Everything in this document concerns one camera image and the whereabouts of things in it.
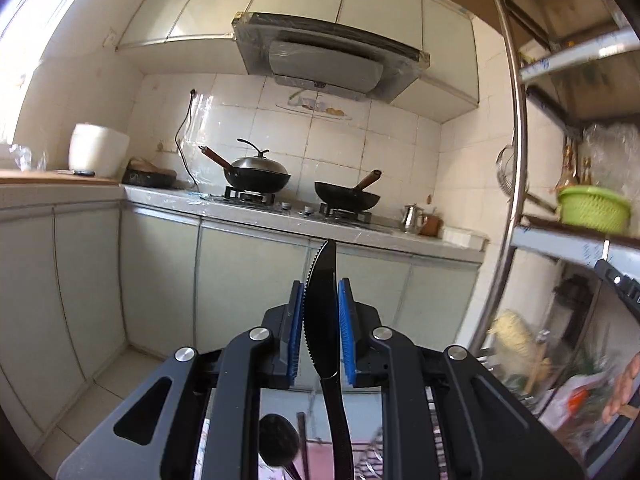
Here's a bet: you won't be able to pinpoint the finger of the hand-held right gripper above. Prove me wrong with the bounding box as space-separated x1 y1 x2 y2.
594 257 640 318

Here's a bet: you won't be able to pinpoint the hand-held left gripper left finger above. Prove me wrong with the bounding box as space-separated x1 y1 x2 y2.
55 279 307 480

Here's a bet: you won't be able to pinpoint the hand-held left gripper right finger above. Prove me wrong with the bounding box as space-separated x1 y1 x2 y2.
337 277 586 480

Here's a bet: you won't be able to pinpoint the black plastic knife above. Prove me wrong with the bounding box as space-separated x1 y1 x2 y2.
302 239 357 480

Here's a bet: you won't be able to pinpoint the black plastic spoon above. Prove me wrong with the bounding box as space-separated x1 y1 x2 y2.
257 412 302 480

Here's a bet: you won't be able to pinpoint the person's right hand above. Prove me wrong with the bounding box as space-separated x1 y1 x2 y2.
602 354 640 423

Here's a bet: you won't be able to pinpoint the white and orange plastic bag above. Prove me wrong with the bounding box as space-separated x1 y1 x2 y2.
542 375 616 431

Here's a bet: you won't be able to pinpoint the green plastic colander basket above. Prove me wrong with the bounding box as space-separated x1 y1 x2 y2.
556 185 632 235

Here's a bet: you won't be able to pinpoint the brown glass bottle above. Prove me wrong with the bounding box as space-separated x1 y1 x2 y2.
560 145 581 196

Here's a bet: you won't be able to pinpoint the clear bag of food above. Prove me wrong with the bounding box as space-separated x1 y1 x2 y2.
487 310 551 391

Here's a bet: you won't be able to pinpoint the grey kitchen countertop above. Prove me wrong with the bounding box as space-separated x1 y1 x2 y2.
0 180 488 263

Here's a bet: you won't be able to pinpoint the gas stove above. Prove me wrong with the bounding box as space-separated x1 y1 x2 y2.
207 186 396 228

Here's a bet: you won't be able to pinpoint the steel kettle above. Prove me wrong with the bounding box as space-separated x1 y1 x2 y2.
399 204 428 233

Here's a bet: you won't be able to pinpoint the clear plastic bag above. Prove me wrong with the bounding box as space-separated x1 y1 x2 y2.
582 120 640 196

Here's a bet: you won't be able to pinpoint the black open wok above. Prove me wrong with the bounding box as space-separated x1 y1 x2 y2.
314 170 382 212

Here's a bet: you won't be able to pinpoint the white rectangular container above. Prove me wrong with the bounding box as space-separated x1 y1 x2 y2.
442 227 488 251

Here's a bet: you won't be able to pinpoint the pale green kitchen cabinets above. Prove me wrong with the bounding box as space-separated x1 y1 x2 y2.
0 195 483 456

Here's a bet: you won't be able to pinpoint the metal strainer ladle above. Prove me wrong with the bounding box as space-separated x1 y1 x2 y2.
496 144 558 213

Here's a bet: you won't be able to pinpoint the black wok with lid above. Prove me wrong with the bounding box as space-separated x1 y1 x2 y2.
199 138 292 194

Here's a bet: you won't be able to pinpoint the steel shelf rack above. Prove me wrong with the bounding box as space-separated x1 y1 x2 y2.
487 0 640 461

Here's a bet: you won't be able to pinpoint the dark kitchen appliance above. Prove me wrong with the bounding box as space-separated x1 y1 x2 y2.
121 157 178 190

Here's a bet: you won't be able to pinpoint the white rice cooker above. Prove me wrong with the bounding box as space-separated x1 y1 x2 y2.
68 122 130 181

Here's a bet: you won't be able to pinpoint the grey range hood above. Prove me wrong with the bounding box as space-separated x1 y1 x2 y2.
231 11 431 105

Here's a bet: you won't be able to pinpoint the wooden cutting board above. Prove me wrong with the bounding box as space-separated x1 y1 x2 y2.
0 169 123 186

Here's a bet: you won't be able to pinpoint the crumpled clear plastic wrap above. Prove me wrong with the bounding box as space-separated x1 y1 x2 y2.
9 144 48 172

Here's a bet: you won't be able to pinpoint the bright window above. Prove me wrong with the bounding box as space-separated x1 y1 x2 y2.
0 0 108 146

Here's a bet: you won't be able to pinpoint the decorated wall tile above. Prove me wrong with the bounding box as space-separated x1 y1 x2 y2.
276 91 353 122

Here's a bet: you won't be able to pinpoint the black power cable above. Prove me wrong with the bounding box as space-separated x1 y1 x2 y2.
175 91 198 188

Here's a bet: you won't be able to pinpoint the pale upper wall cabinets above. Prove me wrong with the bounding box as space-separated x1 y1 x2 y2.
115 0 481 123

